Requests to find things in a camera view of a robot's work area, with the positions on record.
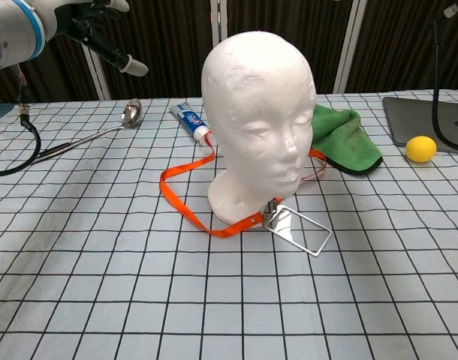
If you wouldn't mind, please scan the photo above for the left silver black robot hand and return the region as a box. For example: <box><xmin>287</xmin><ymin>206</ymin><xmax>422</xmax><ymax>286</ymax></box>
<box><xmin>33</xmin><ymin>0</ymin><xmax>149</xmax><ymax>78</ymax></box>

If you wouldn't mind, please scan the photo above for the orange lanyard strap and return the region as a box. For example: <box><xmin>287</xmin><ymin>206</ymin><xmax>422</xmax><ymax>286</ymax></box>
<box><xmin>159</xmin><ymin>134</ymin><xmax>327</xmax><ymax>238</ymax></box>

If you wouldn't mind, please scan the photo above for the clear badge holder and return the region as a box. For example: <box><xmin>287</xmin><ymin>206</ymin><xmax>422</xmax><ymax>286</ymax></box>
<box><xmin>261</xmin><ymin>200</ymin><xmax>334</xmax><ymax>258</ymax></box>

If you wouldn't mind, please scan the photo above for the white foam mannequin head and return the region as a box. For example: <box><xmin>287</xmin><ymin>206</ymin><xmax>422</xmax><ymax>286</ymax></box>
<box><xmin>200</xmin><ymin>28</ymin><xmax>317</xmax><ymax>226</ymax></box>

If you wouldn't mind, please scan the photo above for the black folding screen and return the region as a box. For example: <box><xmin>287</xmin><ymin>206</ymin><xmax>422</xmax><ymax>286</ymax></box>
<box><xmin>0</xmin><ymin>0</ymin><xmax>458</xmax><ymax>107</ymax></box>

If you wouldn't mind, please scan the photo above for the blue white toothpaste tube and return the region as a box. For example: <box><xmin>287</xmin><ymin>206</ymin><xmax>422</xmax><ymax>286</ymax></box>
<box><xmin>167</xmin><ymin>103</ymin><xmax>214</xmax><ymax>147</ymax></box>

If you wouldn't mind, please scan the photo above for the white checked tablecloth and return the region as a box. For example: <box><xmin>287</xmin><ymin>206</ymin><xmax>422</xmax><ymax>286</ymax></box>
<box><xmin>0</xmin><ymin>88</ymin><xmax>458</xmax><ymax>360</ymax></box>

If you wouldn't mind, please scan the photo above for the green microfibre cloth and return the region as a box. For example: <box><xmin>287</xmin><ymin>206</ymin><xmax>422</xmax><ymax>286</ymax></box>
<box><xmin>309</xmin><ymin>103</ymin><xmax>384</xmax><ymax>177</ymax></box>

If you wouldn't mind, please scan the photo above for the grey laptop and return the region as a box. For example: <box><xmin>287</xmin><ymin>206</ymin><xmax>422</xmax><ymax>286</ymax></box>
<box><xmin>381</xmin><ymin>96</ymin><xmax>458</xmax><ymax>155</ymax></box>

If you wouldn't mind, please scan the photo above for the yellow ball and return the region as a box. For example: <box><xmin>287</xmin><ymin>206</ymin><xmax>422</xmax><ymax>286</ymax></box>
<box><xmin>405</xmin><ymin>136</ymin><xmax>438</xmax><ymax>163</ymax></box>

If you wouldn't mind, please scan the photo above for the metal ladle black handle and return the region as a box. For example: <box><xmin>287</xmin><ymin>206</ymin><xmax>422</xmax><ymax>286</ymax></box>
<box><xmin>36</xmin><ymin>97</ymin><xmax>143</xmax><ymax>163</ymax></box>

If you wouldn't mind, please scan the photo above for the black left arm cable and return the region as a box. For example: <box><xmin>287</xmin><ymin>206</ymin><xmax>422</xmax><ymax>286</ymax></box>
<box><xmin>0</xmin><ymin>63</ymin><xmax>42</xmax><ymax>178</ymax></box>

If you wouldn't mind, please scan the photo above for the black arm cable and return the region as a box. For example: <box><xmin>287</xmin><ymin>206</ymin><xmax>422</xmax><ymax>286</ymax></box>
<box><xmin>431</xmin><ymin>0</ymin><xmax>458</xmax><ymax>155</ymax></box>
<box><xmin>0</xmin><ymin>63</ymin><xmax>42</xmax><ymax>178</ymax></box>

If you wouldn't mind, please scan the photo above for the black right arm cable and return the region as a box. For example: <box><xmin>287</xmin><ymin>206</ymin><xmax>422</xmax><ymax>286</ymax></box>
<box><xmin>431</xmin><ymin>0</ymin><xmax>458</xmax><ymax>155</ymax></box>

